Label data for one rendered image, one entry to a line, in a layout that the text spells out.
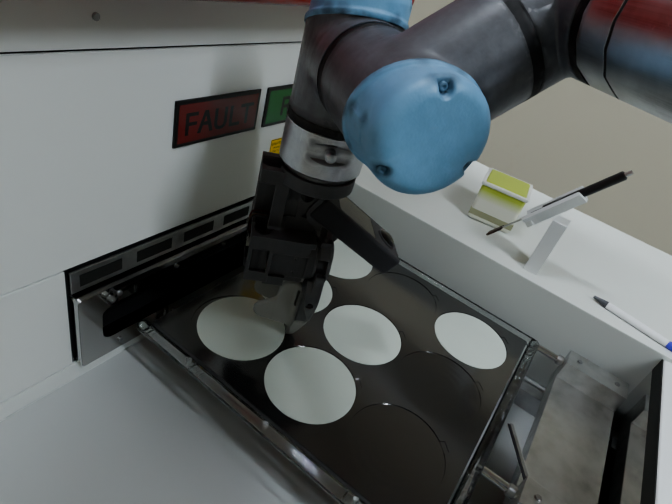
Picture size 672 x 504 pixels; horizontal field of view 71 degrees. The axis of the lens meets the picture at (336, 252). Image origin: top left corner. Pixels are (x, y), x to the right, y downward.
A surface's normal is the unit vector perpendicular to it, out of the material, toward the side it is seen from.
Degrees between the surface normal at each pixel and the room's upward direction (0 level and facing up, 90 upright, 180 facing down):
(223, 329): 1
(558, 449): 0
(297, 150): 90
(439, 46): 49
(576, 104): 90
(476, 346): 0
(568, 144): 90
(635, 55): 105
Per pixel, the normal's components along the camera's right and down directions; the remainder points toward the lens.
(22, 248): 0.80, 0.50
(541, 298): -0.55, 0.36
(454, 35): -0.20, -0.22
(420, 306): 0.25, -0.79
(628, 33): -0.96, 0.18
